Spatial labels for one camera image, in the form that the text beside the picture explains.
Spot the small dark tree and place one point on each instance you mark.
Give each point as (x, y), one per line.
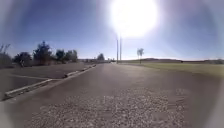
(100, 57)

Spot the thin pole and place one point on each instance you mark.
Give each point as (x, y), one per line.
(120, 50)
(117, 50)

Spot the slender tree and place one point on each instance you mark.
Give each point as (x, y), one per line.
(140, 52)

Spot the pale concrete path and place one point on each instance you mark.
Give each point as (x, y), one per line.
(116, 100)

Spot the row of dark trees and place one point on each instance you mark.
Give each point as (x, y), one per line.
(42, 53)

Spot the green grass field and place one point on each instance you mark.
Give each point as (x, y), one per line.
(186, 68)

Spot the grey asphalt lot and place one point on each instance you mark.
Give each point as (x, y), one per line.
(33, 70)

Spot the concrete kerb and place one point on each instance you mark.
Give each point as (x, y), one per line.
(26, 88)

